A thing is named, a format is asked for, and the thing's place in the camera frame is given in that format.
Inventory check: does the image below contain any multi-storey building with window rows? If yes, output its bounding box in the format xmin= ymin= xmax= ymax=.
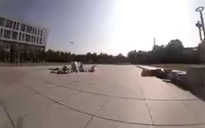
xmin=0 ymin=13 xmax=48 ymax=64

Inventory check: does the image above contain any distant thin tower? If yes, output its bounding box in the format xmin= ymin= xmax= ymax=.
xmin=152 ymin=37 xmax=157 ymax=50

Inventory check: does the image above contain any row of stone blocks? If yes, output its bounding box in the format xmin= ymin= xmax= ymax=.
xmin=136 ymin=64 xmax=205 ymax=92

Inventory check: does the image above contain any row of trees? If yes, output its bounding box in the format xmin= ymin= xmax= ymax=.
xmin=0 ymin=38 xmax=205 ymax=66

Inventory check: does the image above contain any grey stone slab plaza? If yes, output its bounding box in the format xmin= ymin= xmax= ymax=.
xmin=0 ymin=63 xmax=205 ymax=128

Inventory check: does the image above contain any tall pole with ring top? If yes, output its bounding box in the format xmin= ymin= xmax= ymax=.
xmin=194 ymin=5 xmax=205 ymax=41

